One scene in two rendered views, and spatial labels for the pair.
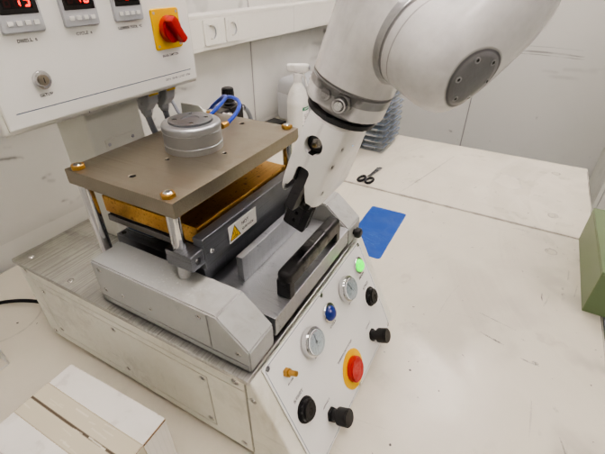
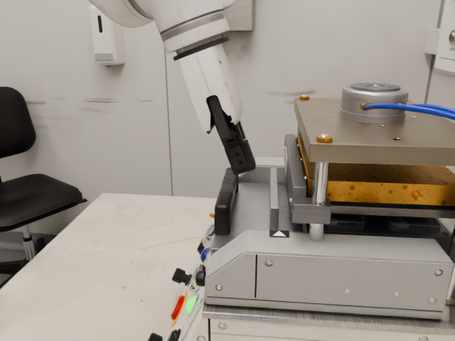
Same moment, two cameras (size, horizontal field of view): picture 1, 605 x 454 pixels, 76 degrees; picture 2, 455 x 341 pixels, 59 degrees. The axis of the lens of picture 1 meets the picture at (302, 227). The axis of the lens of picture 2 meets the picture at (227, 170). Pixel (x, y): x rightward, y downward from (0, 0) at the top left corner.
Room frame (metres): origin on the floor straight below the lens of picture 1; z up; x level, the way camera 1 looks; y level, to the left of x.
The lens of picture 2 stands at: (0.90, -0.22, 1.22)
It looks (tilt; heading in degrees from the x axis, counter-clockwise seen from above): 20 degrees down; 157
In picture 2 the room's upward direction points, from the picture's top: straight up
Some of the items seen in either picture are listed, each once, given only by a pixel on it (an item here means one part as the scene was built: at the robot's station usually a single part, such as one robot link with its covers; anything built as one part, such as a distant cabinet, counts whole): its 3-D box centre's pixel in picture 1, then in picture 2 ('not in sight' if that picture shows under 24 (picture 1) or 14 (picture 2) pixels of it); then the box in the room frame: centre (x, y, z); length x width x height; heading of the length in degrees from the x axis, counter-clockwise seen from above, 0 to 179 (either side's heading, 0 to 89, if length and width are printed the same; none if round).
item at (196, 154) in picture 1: (190, 154); (398, 141); (0.54, 0.17, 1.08); 0.31 x 0.24 x 0.13; 151
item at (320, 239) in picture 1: (311, 253); (227, 196); (0.42, -0.01, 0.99); 0.15 x 0.02 x 0.04; 151
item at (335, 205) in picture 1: (293, 204); (313, 271); (0.59, 0.02, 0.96); 0.26 x 0.05 x 0.07; 61
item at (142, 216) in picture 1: (203, 172); (367, 150); (0.52, 0.15, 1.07); 0.22 x 0.17 x 0.10; 151
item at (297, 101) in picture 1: (298, 99); not in sight; (1.44, 0.01, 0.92); 0.09 x 0.08 x 0.25; 80
